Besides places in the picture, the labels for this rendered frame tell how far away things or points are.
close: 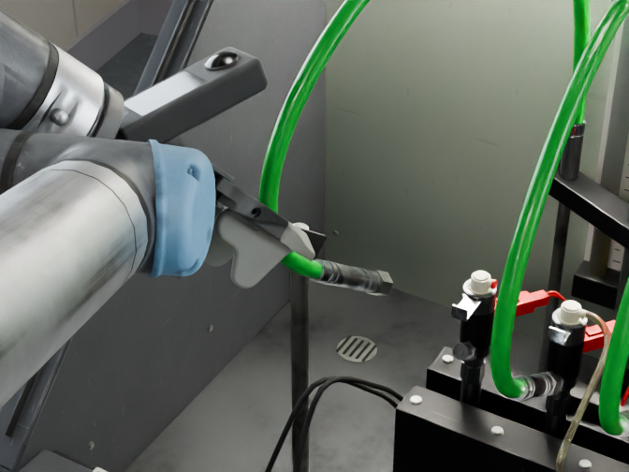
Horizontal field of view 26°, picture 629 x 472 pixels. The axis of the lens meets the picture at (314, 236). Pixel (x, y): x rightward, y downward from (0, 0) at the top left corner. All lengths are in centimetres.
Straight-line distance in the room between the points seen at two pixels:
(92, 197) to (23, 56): 20
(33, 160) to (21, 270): 19
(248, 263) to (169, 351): 40
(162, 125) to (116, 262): 25
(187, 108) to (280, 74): 47
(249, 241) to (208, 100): 11
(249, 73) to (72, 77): 13
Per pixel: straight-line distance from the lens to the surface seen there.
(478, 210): 147
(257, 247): 98
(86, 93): 89
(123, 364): 130
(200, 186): 76
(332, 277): 107
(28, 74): 87
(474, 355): 117
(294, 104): 96
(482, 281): 114
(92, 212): 68
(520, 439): 119
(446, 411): 121
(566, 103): 94
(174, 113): 93
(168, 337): 136
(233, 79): 94
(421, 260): 155
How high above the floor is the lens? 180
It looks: 35 degrees down
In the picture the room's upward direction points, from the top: straight up
